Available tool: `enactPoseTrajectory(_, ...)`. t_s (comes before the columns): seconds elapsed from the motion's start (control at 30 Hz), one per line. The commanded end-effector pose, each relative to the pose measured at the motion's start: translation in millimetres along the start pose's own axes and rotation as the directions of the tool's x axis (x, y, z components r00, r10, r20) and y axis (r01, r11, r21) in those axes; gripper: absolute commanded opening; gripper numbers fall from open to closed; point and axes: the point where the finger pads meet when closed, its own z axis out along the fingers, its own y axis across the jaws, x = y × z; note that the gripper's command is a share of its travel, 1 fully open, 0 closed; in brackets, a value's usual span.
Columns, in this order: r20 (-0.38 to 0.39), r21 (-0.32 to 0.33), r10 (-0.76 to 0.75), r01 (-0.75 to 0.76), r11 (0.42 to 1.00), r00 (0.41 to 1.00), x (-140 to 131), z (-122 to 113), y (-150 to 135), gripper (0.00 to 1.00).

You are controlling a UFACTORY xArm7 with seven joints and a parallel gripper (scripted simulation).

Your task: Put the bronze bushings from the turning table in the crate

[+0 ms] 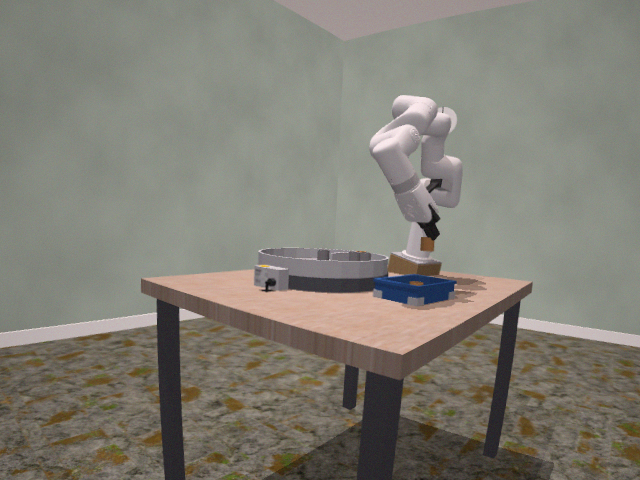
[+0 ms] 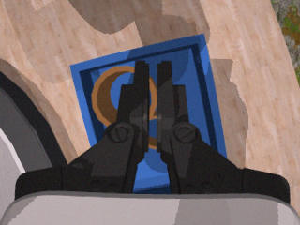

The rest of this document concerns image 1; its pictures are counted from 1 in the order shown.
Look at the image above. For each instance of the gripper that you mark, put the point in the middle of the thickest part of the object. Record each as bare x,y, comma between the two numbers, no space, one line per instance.
416,207

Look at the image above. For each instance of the blue crate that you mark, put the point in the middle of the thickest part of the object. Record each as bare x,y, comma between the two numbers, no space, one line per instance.
433,290

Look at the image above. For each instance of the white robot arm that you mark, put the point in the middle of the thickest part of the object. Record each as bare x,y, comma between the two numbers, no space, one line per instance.
400,140

